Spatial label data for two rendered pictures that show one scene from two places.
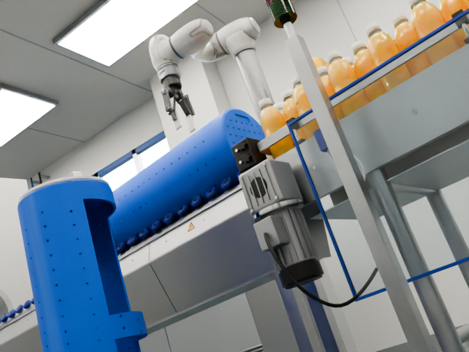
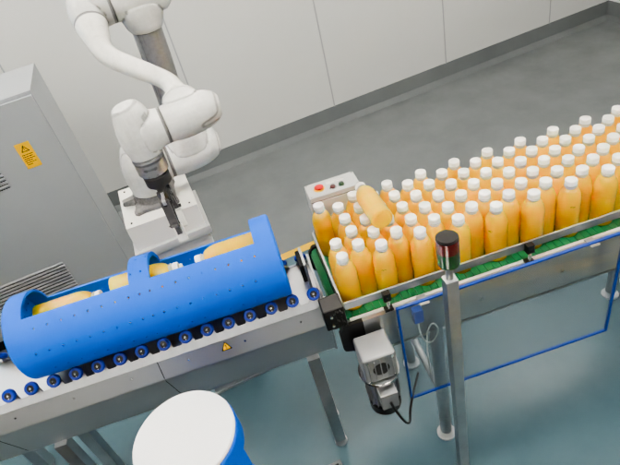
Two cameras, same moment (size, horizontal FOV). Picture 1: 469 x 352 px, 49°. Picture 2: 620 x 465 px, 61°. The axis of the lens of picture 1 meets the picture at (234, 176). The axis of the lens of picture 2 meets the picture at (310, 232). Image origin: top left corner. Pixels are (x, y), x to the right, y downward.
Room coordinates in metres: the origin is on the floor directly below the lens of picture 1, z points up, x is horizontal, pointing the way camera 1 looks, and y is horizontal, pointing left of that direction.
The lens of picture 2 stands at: (0.56, 0.68, 2.22)
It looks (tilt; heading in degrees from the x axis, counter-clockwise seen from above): 38 degrees down; 321
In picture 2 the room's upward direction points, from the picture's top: 16 degrees counter-clockwise
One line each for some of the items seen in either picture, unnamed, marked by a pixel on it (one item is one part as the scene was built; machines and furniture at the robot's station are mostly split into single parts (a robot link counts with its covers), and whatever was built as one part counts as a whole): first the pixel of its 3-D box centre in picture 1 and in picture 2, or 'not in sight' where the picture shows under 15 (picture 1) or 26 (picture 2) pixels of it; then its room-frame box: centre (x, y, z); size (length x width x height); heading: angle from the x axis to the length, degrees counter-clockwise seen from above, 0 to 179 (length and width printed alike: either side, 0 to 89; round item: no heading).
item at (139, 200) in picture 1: (170, 193); (154, 294); (1.96, 0.27, 1.09); 0.88 x 0.28 x 0.28; 55
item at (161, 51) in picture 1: (165, 52); (139, 127); (1.85, 0.11, 1.66); 0.13 x 0.11 x 0.16; 65
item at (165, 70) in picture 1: (169, 75); (150, 163); (1.86, 0.12, 1.55); 0.09 x 0.09 x 0.06
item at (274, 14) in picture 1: (283, 12); (447, 256); (1.16, -0.25, 1.18); 0.06 x 0.06 x 0.05
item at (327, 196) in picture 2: not in sight; (333, 195); (1.79, -0.48, 1.05); 0.20 x 0.10 x 0.10; 55
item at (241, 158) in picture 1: (251, 158); (333, 312); (1.48, -0.07, 0.95); 0.10 x 0.07 x 0.10; 145
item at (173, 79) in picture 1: (174, 90); (160, 184); (1.86, 0.12, 1.47); 0.08 x 0.07 x 0.09; 145
